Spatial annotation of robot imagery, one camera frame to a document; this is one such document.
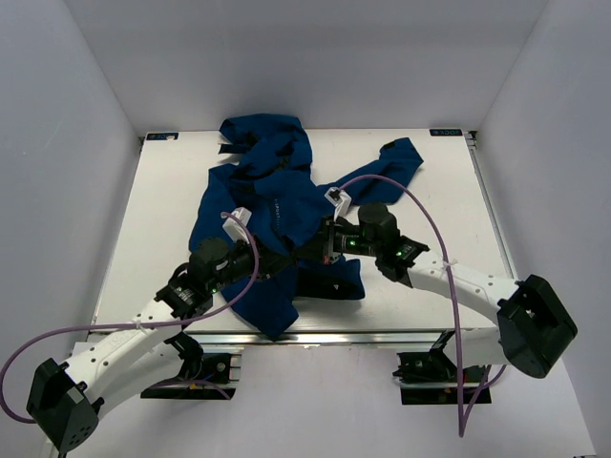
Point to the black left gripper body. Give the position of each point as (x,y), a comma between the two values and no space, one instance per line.
(243,260)

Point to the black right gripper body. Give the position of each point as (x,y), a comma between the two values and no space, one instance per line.
(340,238)

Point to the blue zip-up jacket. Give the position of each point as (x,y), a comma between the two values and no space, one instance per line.
(273,181)

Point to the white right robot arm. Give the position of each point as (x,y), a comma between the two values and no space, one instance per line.
(531,326)

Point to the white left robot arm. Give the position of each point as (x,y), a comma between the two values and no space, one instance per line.
(68,400)

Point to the right blue table label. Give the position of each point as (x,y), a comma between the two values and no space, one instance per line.
(445,132)

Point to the blue table label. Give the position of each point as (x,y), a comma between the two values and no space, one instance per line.
(162,136)
(445,132)

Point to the left blue table label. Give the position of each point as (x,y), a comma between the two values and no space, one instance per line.
(162,136)

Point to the aluminium table front rail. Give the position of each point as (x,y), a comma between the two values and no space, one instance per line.
(393,339)

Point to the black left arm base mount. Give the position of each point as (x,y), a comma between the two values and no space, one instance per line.
(203,375)

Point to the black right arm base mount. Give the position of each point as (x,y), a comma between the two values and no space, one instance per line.
(427,378)

